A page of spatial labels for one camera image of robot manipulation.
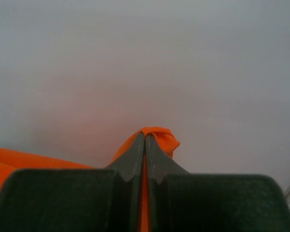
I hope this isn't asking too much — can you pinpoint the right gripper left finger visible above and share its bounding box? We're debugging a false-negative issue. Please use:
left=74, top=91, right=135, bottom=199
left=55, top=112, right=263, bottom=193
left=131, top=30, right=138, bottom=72
left=0, top=133, right=144, bottom=232

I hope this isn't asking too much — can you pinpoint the orange t-shirt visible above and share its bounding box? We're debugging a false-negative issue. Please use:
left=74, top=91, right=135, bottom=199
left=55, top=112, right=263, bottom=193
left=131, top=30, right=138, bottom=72
left=0, top=127, right=179, bottom=227

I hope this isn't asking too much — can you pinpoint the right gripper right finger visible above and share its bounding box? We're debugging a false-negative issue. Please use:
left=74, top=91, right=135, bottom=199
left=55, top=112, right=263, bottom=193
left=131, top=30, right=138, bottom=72
left=145, top=135, right=290, bottom=232

